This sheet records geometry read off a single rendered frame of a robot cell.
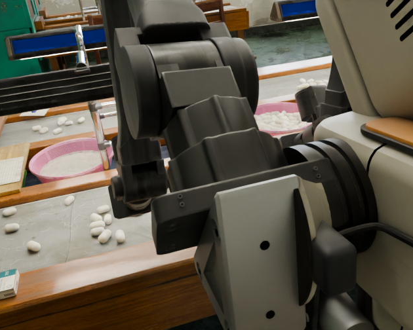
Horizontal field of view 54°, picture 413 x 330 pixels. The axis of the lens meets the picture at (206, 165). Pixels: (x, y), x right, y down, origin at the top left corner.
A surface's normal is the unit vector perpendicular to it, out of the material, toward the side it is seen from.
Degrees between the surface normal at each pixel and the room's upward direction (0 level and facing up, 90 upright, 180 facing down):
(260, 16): 88
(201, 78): 37
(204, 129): 44
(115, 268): 0
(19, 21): 90
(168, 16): 32
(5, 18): 90
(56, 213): 0
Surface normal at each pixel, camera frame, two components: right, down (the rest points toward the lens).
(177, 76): 0.22, -0.45
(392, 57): -0.95, 0.21
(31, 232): -0.08, -0.87
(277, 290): 0.28, 0.32
